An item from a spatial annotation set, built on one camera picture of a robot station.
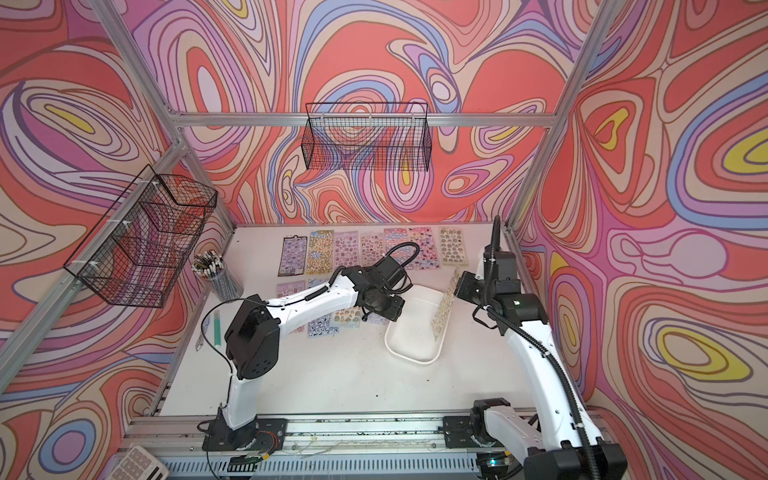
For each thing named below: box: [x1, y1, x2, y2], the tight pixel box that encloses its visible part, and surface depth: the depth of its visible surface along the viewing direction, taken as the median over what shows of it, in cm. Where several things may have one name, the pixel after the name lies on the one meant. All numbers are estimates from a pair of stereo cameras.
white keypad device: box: [107, 445, 170, 480], surface depth 69 cm
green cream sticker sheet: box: [439, 227, 468, 267], surface depth 114 cm
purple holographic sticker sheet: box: [278, 235, 308, 277], surface depth 113 cm
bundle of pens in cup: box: [191, 250, 224, 279], surface depth 88 cm
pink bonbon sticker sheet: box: [360, 231, 385, 267], surface depth 114 cm
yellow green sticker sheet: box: [306, 230, 334, 274], surface depth 113 cm
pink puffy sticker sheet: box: [334, 230, 360, 270], surface depth 114 cm
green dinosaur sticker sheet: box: [332, 306, 362, 329], surface depth 94 cm
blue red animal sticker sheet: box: [383, 227, 410, 266], surface depth 118 cm
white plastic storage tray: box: [385, 285, 447, 365], surface depth 92 cm
